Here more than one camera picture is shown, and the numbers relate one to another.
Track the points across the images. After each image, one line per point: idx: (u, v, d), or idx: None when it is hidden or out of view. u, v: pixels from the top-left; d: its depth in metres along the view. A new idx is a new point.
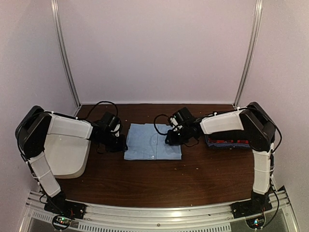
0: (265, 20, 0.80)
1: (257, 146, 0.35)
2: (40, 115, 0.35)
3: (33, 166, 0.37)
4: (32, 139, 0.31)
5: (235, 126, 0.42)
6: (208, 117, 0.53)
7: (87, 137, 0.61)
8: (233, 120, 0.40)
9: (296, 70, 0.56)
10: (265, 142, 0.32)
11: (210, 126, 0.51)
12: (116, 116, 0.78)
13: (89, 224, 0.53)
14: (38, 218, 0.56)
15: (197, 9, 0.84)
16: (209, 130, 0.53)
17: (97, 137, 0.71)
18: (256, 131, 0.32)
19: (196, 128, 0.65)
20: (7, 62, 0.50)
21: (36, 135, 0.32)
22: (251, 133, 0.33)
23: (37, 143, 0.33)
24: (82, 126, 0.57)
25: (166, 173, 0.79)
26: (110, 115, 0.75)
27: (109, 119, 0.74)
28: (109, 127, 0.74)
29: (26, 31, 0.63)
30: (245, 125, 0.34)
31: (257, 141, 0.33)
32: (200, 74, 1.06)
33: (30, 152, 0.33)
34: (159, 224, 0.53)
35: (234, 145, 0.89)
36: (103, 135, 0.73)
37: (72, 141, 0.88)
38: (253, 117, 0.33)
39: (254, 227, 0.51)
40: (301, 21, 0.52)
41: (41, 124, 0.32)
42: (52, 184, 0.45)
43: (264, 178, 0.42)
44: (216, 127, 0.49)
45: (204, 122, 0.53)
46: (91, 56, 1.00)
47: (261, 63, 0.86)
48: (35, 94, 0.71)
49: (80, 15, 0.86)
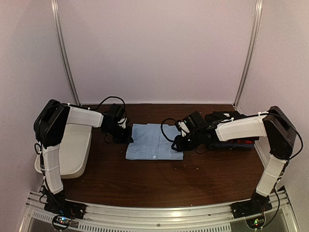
0: (265, 20, 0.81)
1: (279, 154, 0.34)
2: (59, 107, 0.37)
3: (46, 157, 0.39)
4: (53, 130, 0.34)
5: (257, 133, 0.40)
6: (223, 123, 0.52)
7: (98, 125, 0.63)
8: (255, 126, 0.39)
9: (295, 69, 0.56)
10: (290, 150, 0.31)
11: (226, 132, 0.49)
12: (122, 107, 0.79)
13: (89, 224, 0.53)
14: (38, 218, 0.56)
15: (196, 9, 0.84)
16: (226, 137, 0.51)
17: (106, 126, 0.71)
18: (280, 138, 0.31)
19: (211, 136, 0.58)
20: (7, 63, 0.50)
21: (56, 125, 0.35)
22: (275, 141, 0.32)
23: (57, 134, 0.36)
24: (94, 115, 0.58)
25: (166, 173, 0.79)
26: (117, 106, 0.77)
27: (117, 109, 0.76)
28: (117, 117, 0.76)
29: (26, 31, 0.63)
30: (268, 133, 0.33)
31: (279, 149, 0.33)
32: (200, 74, 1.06)
33: (50, 141, 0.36)
34: (159, 224, 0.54)
35: (234, 145, 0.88)
36: (112, 126, 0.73)
37: (72, 141, 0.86)
38: (277, 123, 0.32)
39: (254, 227, 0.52)
40: (301, 21, 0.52)
41: (61, 115, 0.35)
42: (56, 182, 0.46)
43: (271, 182, 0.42)
44: (232, 133, 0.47)
45: (219, 128, 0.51)
46: (91, 57, 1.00)
47: (261, 64, 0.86)
48: (35, 93, 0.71)
49: (80, 16, 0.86)
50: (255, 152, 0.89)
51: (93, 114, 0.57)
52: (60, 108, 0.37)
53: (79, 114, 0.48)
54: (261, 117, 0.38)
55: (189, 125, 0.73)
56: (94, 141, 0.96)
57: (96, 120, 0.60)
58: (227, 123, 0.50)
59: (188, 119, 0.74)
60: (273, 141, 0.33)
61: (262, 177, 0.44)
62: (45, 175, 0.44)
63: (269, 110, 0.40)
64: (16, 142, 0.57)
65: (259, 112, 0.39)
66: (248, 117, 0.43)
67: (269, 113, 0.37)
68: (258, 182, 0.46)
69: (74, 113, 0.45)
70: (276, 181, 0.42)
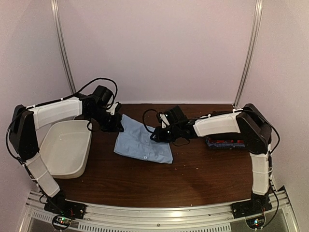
0: (265, 20, 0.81)
1: (254, 149, 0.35)
2: (22, 113, 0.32)
3: (30, 168, 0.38)
4: (24, 142, 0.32)
5: (231, 129, 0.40)
6: (201, 119, 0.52)
7: (79, 113, 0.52)
8: (229, 123, 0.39)
9: (295, 69, 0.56)
10: (263, 145, 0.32)
11: (203, 128, 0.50)
12: (108, 90, 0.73)
13: (89, 224, 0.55)
14: (38, 218, 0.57)
15: (197, 9, 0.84)
16: (203, 133, 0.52)
17: (90, 111, 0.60)
18: (253, 135, 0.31)
19: (189, 131, 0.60)
20: (7, 62, 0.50)
21: (26, 136, 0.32)
22: (249, 137, 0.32)
23: (31, 143, 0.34)
24: (69, 105, 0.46)
25: (166, 173, 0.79)
26: (102, 88, 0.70)
27: (101, 93, 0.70)
28: (102, 101, 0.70)
29: (27, 33, 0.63)
30: (242, 130, 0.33)
31: (254, 144, 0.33)
32: (200, 73, 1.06)
33: (26, 153, 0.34)
34: (159, 224, 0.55)
35: (235, 145, 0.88)
36: (95, 110, 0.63)
37: (75, 144, 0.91)
38: (250, 120, 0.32)
39: (254, 227, 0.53)
40: (301, 21, 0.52)
41: (26, 125, 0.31)
42: (50, 186, 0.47)
43: (262, 179, 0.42)
44: (208, 130, 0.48)
45: (197, 125, 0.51)
46: (91, 57, 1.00)
47: (261, 64, 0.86)
48: (35, 92, 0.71)
49: (80, 15, 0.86)
50: None
51: (67, 104, 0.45)
52: (23, 114, 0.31)
53: (49, 111, 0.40)
54: (235, 114, 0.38)
55: (170, 119, 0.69)
56: (94, 141, 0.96)
57: (75, 108, 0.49)
58: (204, 119, 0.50)
59: (169, 111, 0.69)
60: (247, 138, 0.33)
61: (254, 175, 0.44)
62: (36, 182, 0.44)
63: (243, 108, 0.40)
64: None
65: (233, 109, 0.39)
66: (223, 114, 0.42)
67: (242, 110, 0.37)
68: (253, 182, 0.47)
69: (41, 116, 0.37)
70: (267, 177, 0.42)
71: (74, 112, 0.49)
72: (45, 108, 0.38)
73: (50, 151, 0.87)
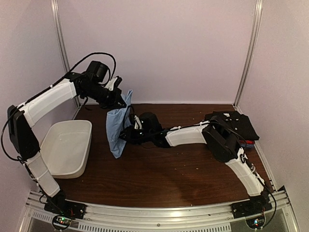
0: (265, 19, 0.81)
1: (223, 158, 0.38)
2: (14, 114, 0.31)
3: (30, 167, 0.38)
4: (22, 141, 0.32)
5: (197, 139, 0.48)
6: (171, 130, 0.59)
7: (73, 95, 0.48)
8: (197, 135, 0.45)
9: (295, 69, 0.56)
10: (228, 153, 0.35)
11: (174, 139, 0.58)
12: (104, 64, 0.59)
13: (89, 224, 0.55)
14: (38, 218, 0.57)
15: (197, 9, 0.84)
16: (175, 143, 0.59)
17: (85, 90, 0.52)
18: (218, 145, 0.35)
19: (162, 141, 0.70)
20: (7, 62, 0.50)
21: (24, 135, 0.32)
22: (217, 148, 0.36)
23: (30, 142, 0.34)
24: (59, 90, 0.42)
25: (166, 173, 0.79)
26: (96, 62, 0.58)
27: (94, 68, 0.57)
28: (98, 78, 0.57)
29: (27, 33, 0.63)
30: (209, 142, 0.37)
31: (220, 153, 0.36)
32: (200, 73, 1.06)
33: (28, 152, 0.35)
34: (159, 224, 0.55)
35: None
36: (90, 90, 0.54)
37: (74, 144, 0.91)
38: (214, 132, 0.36)
39: (254, 227, 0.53)
40: (300, 21, 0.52)
41: (21, 125, 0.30)
42: (51, 185, 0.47)
43: (249, 180, 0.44)
44: (179, 140, 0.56)
45: (168, 136, 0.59)
46: (91, 57, 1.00)
47: (261, 63, 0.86)
48: (35, 92, 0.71)
49: (80, 15, 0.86)
50: (255, 152, 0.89)
51: (58, 91, 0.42)
52: (15, 116, 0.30)
53: (41, 104, 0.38)
54: (201, 127, 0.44)
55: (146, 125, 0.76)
56: (94, 141, 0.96)
57: (68, 91, 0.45)
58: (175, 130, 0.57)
59: (146, 118, 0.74)
60: (215, 149, 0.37)
61: (242, 179, 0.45)
62: (37, 181, 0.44)
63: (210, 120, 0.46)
64: None
65: (200, 123, 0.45)
66: (192, 126, 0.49)
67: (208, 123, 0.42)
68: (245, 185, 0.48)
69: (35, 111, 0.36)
70: (250, 177, 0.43)
71: (68, 95, 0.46)
72: (35, 104, 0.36)
73: (50, 151, 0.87)
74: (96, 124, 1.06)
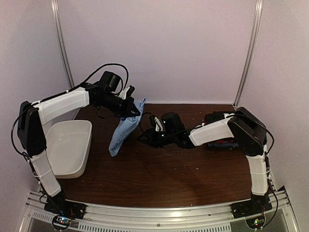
0: (265, 20, 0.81)
1: (249, 151, 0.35)
2: (27, 110, 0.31)
3: (34, 165, 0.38)
4: (31, 138, 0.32)
5: (224, 135, 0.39)
6: (194, 128, 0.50)
7: (86, 104, 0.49)
8: (223, 129, 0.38)
9: (295, 69, 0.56)
10: (258, 146, 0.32)
11: (198, 138, 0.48)
12: (116, 75, 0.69)
13: (89, 224, 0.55)
14: (38, 218, 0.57)
15: (197, 9, 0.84)
16: (200, 142, 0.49)
17: (97, 100, 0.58)
18: (247, 137, 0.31)
19: (186, 141, 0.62)
20: (7, 62, 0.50)
21: (34, 133, 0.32)
22: (243, 140, 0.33)
23: (37, 140, 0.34)
24: (76, 97, 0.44)
25: (166, 173, 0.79)
26: (108, 75, 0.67)
27: (107, 79, 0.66)
28: (110, 88, 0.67)
29: (27, 34, 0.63)
30: (236, 134, 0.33)
31: (250, 147, 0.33)
32: (200, 74, 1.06)
33: (34, 150, 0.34)
34: (159, 224, 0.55)
35: (234, 145, 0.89)
36: (103, 99, 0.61)
37: (75, 144, 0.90)
38: (242, 124, 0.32)
39: (254, 227, 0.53)
40: (300, 21, 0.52)
41: (33, 122, 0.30)
42: (52, 184, 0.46)
43: (261, 180, 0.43)
44: (204, 138, 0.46)
45: (192, 135, 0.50)
46: (92, 57, 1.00)
47: (261, 63, 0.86)
48: (35, 92, 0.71)
49: (80, 16, 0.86)
50: None
51: (74, 95, 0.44)
52: (29, 111, 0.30)
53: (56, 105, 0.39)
54: (227, 119, 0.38)
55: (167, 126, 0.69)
56: (94, 141, 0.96)
57: (82, 98, 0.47)
58: (199, 127, 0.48)
59: (167, 118, 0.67)
60: (241, 141, 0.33)
61: (252, 177, 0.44)
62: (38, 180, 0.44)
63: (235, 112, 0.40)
64: (16, 140, 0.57)
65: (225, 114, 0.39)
66: (216, 121, 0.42)
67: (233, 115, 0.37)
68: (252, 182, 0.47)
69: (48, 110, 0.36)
70: (263, 178, 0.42)
71: (81, 103, 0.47)
72: (50, 103, 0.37)
73: (51, 151, 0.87)
74: (96, 124, 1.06)
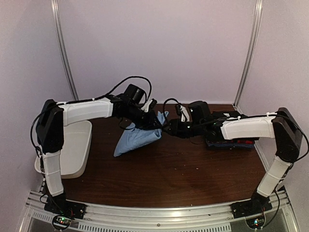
0: (265, 20, 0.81)
1: (285, 156, 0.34)
2: (53, 109, 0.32)
3: (45, 162, 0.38)
4: (49, 137, 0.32)
5: (259, 133, 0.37)
6: (230, 121, 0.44)
7: (107, 115, 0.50)
8: (261, 128, 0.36)
9: (295, 69, 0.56)
10: (296, 152, 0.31)
11: (232, 131, 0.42)
12: (140, 89, 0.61)
13: (89, 224, 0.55)
14: (38, 218, 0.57)
15: (197, 9, 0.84)
16: (231, 136, 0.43)
17: (119, 114, 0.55)
18: (288, 140, 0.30)
19: (216, 133, 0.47)
20: (7, 62, 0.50)
21: (53, 132, 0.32)
22: (282, 143, 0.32)
23: (56, 140, 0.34)
24: (99, 107, 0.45)
25: (166, 173, 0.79)
26: (133, 87, 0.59)
27: (132, 92, 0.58)
28: (133, 101, 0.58)
29: (27, 34, 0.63)
30: (277, 136, 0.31)
31: (287, 153, 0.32)
32: (200, 74, 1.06)
33: (50, 148, 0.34)
34: (159, 224, 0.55)
35: (234, 145, 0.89)
36: (125, 112, 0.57)
37: (75, 145, 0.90)
38: (287, 126, 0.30)
39: (254, 227, 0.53)
40: (301, 21, 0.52)
41: (55, 121, 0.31)
42: (56, 185, 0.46)
43: (273, 182, 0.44)
44: (241, 133, 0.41)
45: (225, 126, 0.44)
46: (91, 57, 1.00)
47: (261, 63, 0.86)
48: (35, 92, 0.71)
49: (80, 16, 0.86)
50: (255, 152, 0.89)
51: (99, 105, 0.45)
52: (54, 110, 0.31)
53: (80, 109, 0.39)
54: (269, 118, 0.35)
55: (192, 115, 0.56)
56: (94, 141, 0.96)
57: (105, 109, 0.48)
58: (234, 121, 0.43)
59: (194, 107, 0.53)
60: (280, 144, 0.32)
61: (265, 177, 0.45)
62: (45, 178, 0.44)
63: (277, 112, 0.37)
64: (16, 140, 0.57)
65: (268, 113, 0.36)
66: (254, 118, 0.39)
67: (278, 115, 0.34)
68: (261, 181, 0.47)
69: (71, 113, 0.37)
70: (278, 182, 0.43)
71: (103, 113, 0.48)
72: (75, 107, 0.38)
73: None
74: (96, 124, 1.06)
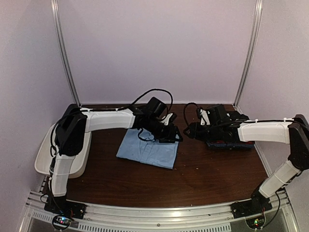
0: (265, 20, 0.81)
1: (298, 163, 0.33)
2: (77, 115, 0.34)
3: (59, 162, 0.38)
4: (70, 141, 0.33)
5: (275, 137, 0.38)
6: (247, 123, 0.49)
7: (128, 126, 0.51)
8: (278, 133, 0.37)
9: (295, 69, 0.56)
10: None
11: (249, 133, 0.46)
12: (162, 102, 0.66)
13: (89, 224, 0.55)
14: (38, 218, 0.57)
15: (197, 9, 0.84)
16: (248, 138, 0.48)
17: (140, 125, 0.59)
18: (303, 148, 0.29)
19: (232, 133, 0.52)
20: (7, 62, 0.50)
21: (74, 137, 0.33)
22: (297, 150, 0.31)
23: (75, 145, 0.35)
24: (120, 116, 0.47)
25: (166, 173, 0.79)
26: (156, 101, 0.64)
27: (155, 105, 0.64)
28: (154, 114, 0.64)
29: (27, 33, 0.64)
30: (293, 142, 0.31)
31: (300, 160, 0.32)
32: (200, 74, 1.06)
33: (67, 152, 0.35)
34: (159, 224, 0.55)
35: (234, 145, 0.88)
36: (146, 124, 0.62)
37: None
38: (303, 134, 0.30)
39: (254, 227, 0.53)
40: (300, 21, 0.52)
41: (77, 126, 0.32)
42: (61, 187, 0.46)
43: (276, 185, 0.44)
44: (255, 137, 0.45)
45: (243, 128, 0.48)
46: (92, 57, 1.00)
47: (261, 64, 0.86)
48: (35, 92, 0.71)
49: (80, 15, 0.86)
50: (255, 152, 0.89)
51: (121, 114, 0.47)
52: (78, 117, 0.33)
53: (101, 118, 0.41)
54: (286, 123, 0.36)
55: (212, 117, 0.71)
56: (94, 141, 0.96)
57: (126, 120, 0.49)
58: (251, 124, 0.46)
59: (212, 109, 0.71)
60: (295, 151, 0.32)
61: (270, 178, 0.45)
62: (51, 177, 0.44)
63: (294, 118, 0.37)
64: (16, 140, 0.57)
65: (285, 118, 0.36)
66: (272, 122, 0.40)
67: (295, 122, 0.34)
68: (265, 181, 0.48)
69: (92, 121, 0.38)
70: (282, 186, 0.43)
71: (124, 124, 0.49)
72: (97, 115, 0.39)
73: None
74: None
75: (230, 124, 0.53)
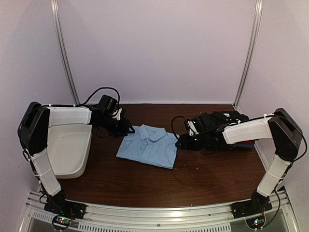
0: (265, 20, 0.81)
1: (286, 155, 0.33)
2: (38, 109, 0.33)
3: (35, 164, 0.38)
4: (35, 136, 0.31)
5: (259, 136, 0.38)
6: (231, 125, 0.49)
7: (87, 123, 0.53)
8: (259, 129, 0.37)
9: (296, 69, 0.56)
10: (295, 151, 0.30)
11: (234, 136, 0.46)
12: (113, 98, 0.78)
13: (89, 224, 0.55)
14: (38, 218, 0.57)
15: (197, 9, 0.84)
16: (233, 140, 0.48)
17: (98, 121, 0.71)
18: (286, 139, 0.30)
19: (218, 138, 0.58)
20: (7, 62, 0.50)
21: (38, 131, 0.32)
22: (280, 142, 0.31)
23: (40, 140, 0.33)
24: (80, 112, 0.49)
25: (166, 173, 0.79)
26: (106, 98, 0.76)
27: (106, 102, 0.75)
28: (108, 110, 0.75)
29: (27, 34, 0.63)
30: (274, 134, 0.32)
31: (286, 151, 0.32)
32: (200, 74, 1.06)
33: (35, 148, 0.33)
34: (159, 224, 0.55)
35: (234, 145, 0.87)
36: (102, 120, 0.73)
37: (75, 144, 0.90)
38: (284, 126, 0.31)
39: (254, 227, 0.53)
40: (301, 21, 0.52)
41: (40, 119, 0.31)
42: (53, 184, 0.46)
43: (273, 182, 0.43)
44: (240, 137, 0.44)
45: (226, 131, 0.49)
46: (91, 57, 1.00)
47: (261, 64, 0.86)
48: (35, 92, 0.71)
49: (80, 16, 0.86)
50: (255, 152, 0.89)
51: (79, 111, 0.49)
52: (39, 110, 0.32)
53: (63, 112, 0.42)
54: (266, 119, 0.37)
55: (197, 125, 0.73)
56: (93, 141, 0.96)
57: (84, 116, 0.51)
58: (234, 125, 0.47)
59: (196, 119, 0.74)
60: (279, 143, 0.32)
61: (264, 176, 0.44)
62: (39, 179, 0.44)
63: (274, 112, 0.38)
64: (16, 140, 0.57)
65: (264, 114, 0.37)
66: (254, 120, 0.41)
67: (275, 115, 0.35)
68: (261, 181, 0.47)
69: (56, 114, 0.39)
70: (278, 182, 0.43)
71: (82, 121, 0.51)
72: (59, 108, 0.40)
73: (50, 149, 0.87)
74: None
75: (216, 130, 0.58)
